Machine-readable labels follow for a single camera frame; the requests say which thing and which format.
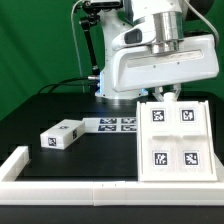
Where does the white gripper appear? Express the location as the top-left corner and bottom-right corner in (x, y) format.
(112, 34), (219, 102)

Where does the white cabinet top knob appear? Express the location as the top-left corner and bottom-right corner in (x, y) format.
(164, 92), (176, 102)

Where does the white cabinet body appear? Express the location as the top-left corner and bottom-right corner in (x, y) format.
(136, 101), (217, 182)

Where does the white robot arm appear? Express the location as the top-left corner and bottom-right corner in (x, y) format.
(96, 0), (219, 100)

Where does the white base marker plate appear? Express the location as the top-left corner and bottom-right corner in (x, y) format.
(83, 117), (137, 133)

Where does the white box with markers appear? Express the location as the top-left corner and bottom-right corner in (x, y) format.
(40, 119), (85, 150)

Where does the white U-shaped table fence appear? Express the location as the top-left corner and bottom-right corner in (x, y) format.
(0, 146), (224, 206)

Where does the black cable bundle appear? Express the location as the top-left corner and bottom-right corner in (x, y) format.
(38, 75), (100, 94)

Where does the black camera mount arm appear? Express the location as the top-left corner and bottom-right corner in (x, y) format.
(71, 0), (123, 75)

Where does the white thin cable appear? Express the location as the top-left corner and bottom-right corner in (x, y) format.
(70, 0), (86, 93)

